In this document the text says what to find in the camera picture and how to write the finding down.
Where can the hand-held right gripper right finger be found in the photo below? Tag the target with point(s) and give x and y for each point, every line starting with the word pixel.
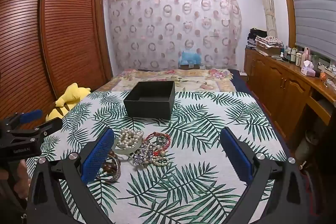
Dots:
pixel 236 158

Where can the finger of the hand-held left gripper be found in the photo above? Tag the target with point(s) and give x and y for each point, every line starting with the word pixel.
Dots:
pixel 31 116
pixel 50 126

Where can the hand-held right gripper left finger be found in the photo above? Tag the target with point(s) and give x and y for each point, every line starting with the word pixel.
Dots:
pixel 97 158

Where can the pale green jade bangle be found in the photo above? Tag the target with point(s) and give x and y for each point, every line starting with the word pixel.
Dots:
pixel 122 152

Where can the purple crystal hair comb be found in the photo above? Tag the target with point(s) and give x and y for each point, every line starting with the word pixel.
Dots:
pixel 143 155

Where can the black square box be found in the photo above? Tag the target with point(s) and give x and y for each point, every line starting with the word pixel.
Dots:
pixel 147 108

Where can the person's left hand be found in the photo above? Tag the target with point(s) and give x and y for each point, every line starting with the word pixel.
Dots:
pixel 24 174

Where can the dark patterned bangle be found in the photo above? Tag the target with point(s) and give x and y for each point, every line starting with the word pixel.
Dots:
pixel 115 176

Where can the yellow plush toy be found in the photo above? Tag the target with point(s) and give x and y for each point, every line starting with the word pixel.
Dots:
pixel 71 94

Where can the green leaf print cloth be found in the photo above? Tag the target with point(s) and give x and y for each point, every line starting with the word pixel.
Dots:
pixel 183 187

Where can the grey bag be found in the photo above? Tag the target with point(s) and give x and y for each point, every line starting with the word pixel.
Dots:
pixel 308 145

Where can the dark blue bed sheet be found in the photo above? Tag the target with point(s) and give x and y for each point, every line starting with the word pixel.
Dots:
pixel 242 85

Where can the red and black fabric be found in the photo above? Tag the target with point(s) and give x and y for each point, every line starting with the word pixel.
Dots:
pixel 312 192

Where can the floral bedspread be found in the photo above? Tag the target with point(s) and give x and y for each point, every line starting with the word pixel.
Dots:
pixel 197 82

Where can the brown louvered wooden wardrobe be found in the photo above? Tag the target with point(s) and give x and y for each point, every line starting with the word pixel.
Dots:
pixel 65 29

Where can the long wooden cabinet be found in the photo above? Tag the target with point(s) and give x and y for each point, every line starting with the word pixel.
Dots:
pixel 275 74

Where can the blue plush toy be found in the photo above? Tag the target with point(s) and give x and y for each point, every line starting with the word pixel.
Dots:
pixel 189 56

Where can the pink tissue box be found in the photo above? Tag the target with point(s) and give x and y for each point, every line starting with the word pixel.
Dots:
pixel 307 70

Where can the row of toiletry bottles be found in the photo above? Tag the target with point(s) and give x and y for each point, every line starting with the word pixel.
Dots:
pixel 296 56

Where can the stack of floral folded fabrics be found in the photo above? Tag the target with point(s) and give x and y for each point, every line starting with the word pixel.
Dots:
pixel 269 43

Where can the small orange lamp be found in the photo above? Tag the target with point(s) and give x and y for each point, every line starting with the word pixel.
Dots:
pixel 323 75

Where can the stack of dark clothes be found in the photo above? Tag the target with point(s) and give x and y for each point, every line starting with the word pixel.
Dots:
pixel 256 35

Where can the white power strip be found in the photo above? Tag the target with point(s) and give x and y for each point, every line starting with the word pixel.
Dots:
pixel 326 67

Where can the grey window blind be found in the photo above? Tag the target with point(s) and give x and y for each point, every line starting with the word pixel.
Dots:
pixel 315 16

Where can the wooden window frame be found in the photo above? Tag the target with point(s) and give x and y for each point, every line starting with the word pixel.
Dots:
pixel 286 3

